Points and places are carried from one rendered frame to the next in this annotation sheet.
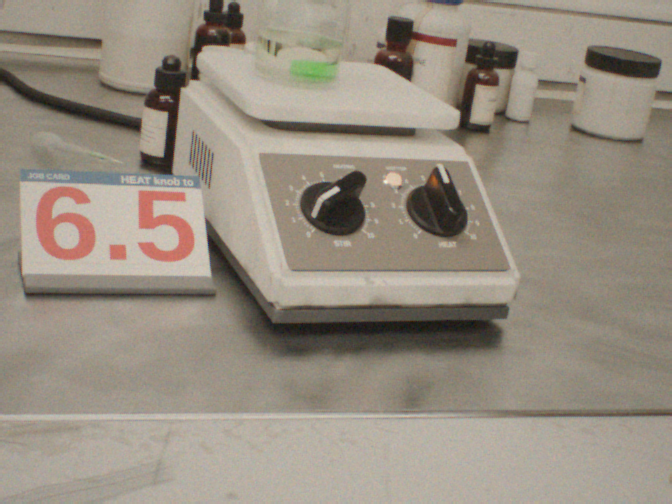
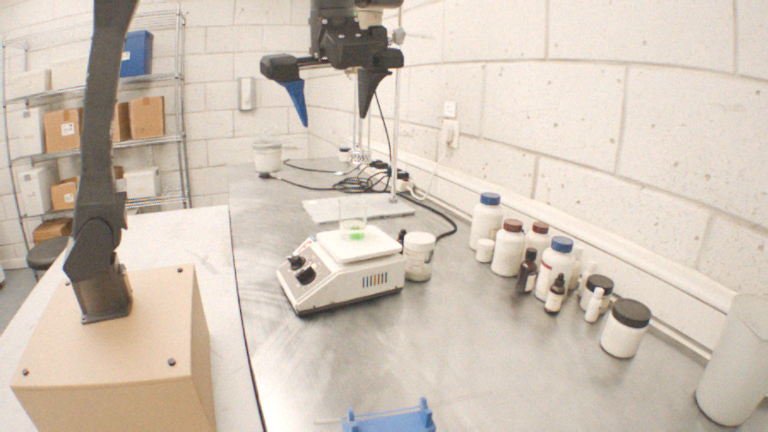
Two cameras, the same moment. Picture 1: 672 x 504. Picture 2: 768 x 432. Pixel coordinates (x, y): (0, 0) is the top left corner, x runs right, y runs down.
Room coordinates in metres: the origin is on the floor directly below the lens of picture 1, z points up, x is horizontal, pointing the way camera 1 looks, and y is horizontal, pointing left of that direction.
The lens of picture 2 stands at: (0.62, -0.58, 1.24)
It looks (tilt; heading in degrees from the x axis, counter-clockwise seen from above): 19 degrees down; 84
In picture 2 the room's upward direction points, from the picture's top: 2 degrees clockwise
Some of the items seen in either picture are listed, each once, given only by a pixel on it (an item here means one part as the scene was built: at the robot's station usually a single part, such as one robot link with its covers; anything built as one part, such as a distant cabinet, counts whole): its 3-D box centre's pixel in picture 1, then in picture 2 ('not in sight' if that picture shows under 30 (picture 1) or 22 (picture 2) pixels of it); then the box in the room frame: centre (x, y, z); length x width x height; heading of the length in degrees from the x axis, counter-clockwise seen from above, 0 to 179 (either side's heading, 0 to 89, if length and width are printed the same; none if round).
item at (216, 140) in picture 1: (328, 177); (344, 267); (0.61, 0.01, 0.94); 0.22 x 0.13 x 0.08; 24
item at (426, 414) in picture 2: not in sight; (389, 421); (0.66, -0.32, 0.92); 0.10 x 0.03 x 0.04; 9
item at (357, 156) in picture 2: not in sight; (361, 118); (0.65, 0.47, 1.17); 0.07 x 0.07 x 0.25
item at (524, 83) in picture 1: (524, 86); (595, 304); (1.03, -0.14, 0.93); 0.02 x 0.02 x 0.06
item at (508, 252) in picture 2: not in sight; (509, 247); (0.94, 0.06, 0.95); 0.06 x 0.06 x 0.11
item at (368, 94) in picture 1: (323, 88); (357, 242); (0.64, 0.02, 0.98); 0.12 x 0.12 x 0.01; 24
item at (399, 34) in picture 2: not in sight; (392, 37); (0.74, 0.55, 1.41); 0.25 x 0.11 x 0.05; 19
